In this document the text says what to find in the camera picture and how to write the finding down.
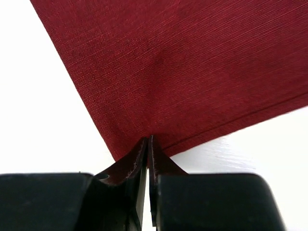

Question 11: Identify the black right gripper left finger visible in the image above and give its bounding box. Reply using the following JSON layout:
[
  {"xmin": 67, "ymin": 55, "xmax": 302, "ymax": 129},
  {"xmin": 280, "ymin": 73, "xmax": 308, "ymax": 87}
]
[{"xmin": 0, "ymin": 138, "xmax": 147, "ymax": 231}]

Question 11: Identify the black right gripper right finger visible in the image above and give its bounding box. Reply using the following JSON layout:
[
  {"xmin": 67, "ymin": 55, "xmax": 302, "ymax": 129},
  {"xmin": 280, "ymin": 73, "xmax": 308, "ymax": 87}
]
[{"xmin": 148, "ymin": 136, "xmax": 285, "ymax": 231}]

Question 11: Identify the dark red cloth napkin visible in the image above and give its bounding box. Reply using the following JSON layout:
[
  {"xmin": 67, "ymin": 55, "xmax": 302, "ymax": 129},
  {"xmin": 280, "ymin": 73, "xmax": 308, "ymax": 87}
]
[{"xmin": 32, "ymin": 0, "xmax": 308, "ymax": 160}]

